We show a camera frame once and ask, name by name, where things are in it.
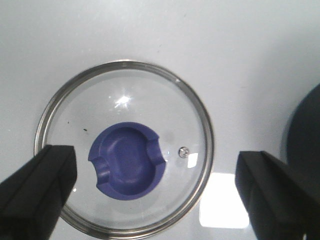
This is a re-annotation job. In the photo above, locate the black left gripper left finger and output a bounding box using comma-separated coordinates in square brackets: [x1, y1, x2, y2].
[0, 145, 77, 240]

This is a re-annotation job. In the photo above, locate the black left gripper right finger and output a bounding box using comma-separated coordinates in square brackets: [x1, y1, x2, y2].
[235, 151, 320, 240]

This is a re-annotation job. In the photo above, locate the glass lid with blue knob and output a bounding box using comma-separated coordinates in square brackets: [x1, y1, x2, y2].
[34, 59, 215, 240]

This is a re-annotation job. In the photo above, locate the blue saucepan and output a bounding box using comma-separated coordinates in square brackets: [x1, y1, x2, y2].
[280, 85, 320, 174]

